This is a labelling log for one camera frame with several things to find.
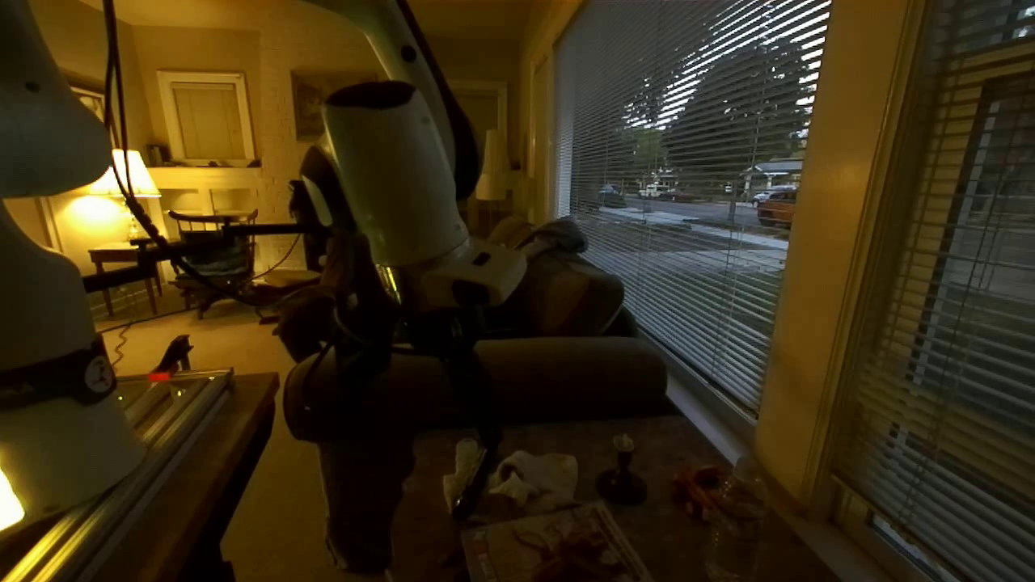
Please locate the dark throw blanket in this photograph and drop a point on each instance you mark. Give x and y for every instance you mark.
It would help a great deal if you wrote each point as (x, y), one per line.
(555, 237)

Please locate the orange car outside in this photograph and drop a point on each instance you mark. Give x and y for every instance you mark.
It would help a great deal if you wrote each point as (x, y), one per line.
(776, 208)

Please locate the white crumpled cloth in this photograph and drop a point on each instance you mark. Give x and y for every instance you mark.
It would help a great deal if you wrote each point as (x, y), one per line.
(538, 480)

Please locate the lit table lamp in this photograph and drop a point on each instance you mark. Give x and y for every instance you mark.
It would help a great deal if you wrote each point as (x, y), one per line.
(132, 180)

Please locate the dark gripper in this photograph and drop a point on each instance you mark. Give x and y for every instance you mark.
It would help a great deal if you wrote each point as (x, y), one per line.
(466, 334)

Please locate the small dark candle holder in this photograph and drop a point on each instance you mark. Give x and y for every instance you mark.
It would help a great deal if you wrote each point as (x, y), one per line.
(621, 485)

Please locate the small red object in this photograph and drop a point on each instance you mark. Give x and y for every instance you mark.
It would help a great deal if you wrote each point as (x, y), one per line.
(701, 485)

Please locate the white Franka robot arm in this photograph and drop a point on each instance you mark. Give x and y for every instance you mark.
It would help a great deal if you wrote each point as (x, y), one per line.
(389, 181)

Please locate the brown sofa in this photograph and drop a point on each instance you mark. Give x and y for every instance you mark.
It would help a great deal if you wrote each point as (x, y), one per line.
(584, 375)

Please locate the white framed wall panel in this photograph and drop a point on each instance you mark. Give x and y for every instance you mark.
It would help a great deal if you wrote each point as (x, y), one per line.
(204, 117)

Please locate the black remote control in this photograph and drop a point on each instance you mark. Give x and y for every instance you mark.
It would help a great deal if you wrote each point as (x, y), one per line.
(479, 485)

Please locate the tree outside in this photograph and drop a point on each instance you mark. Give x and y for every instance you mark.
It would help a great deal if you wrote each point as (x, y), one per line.
(746, 107)

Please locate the brown wooden robot stand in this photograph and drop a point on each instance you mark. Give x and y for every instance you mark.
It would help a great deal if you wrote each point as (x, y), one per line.
(204, 475)

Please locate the dark wooden chair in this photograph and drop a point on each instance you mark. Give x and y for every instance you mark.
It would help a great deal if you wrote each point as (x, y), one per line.
(215, 264)

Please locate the small dark bird figurine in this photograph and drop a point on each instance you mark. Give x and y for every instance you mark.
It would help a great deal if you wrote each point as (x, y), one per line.
(177, 356)

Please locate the dark wooden desk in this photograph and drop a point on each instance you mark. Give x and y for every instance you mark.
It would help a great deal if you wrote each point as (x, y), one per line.
(116, 257)

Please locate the wide window blind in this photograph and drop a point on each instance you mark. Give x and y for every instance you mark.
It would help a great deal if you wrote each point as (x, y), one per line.
(691, 303)

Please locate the narrow window blind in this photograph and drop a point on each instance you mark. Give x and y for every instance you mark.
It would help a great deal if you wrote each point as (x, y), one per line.
(948, 375)

